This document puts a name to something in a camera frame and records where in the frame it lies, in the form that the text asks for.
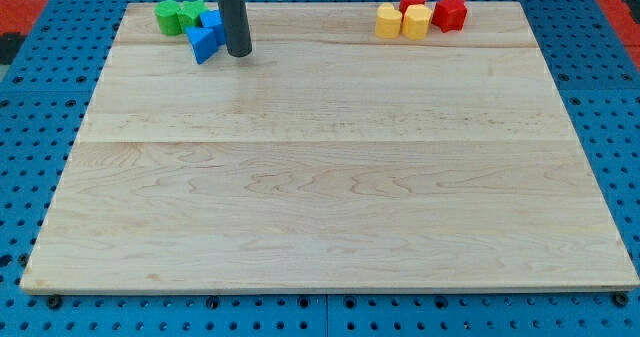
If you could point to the light wooden board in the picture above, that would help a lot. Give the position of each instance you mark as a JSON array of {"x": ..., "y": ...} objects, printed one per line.
[{"x": 328, "y": 161}]

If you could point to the green cylinder block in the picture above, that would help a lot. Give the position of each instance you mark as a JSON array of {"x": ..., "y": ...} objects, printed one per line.
[{"x": 166, "y": 13}]

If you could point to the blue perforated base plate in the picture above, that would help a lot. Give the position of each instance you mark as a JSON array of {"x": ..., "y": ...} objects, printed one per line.
[{"x": 44, "y": 95}]

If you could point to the yellow hexagon block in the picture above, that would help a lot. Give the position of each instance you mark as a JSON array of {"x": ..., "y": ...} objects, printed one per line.
[{"x": 416, "y": 21}]

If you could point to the green star block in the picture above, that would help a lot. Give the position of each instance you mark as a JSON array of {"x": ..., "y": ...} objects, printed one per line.
[{"x": 189, "y": 14}]

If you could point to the red star block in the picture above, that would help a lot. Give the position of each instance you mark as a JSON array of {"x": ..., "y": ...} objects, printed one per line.
[{"x": 450, "y": 15}]

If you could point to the blue triangle block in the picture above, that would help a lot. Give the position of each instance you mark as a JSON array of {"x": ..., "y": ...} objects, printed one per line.
[{"x": 203, "y": 42}]

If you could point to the yellow heart block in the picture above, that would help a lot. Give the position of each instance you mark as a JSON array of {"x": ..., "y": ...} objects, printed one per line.
[{"x": 388, "y": 21}]

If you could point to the blue cube block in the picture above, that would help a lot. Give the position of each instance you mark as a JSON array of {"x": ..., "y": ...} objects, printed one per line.
[{"x": 212, "y": 19}]

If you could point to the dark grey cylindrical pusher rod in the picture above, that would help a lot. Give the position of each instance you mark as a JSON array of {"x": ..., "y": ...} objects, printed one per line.
[{"x": 236, "y": 25}]

